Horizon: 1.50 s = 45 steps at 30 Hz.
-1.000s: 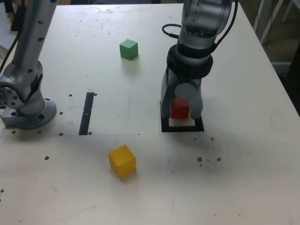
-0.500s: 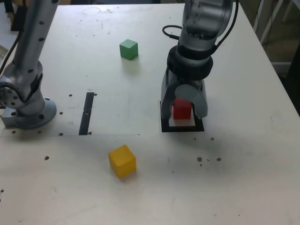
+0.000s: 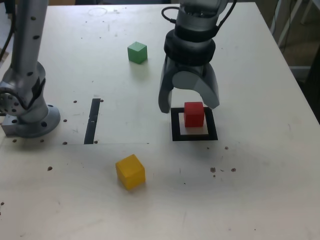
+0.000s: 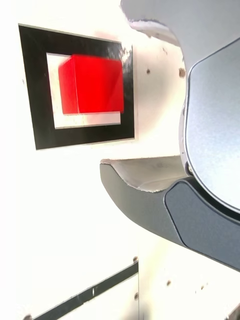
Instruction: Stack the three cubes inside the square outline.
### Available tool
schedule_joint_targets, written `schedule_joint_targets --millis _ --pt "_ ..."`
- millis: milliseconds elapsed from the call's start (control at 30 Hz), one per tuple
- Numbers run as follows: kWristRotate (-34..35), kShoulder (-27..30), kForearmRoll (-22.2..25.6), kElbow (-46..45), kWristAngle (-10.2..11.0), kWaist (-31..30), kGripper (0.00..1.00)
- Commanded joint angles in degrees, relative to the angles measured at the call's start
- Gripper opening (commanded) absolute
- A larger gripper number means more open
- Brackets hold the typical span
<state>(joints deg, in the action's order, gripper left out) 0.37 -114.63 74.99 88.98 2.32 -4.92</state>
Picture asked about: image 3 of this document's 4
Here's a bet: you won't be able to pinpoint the red cube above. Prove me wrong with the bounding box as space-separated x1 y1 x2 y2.
183 101 207 128

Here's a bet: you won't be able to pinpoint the black tape strip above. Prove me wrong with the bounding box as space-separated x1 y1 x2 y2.
83 98 101 145

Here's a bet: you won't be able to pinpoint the green cube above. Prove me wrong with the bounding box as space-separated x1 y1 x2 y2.
127 41 148 65

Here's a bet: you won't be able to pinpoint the white metal frame legs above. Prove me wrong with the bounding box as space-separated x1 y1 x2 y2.
270 0 320 49

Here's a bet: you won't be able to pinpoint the black tape square outline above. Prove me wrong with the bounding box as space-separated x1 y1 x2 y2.
170 106 219 143

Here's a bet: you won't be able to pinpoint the yellow cube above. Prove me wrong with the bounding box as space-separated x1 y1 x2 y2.
115 153 147 192

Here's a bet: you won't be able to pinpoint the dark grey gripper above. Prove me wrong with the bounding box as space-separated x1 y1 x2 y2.
157 56 221 115

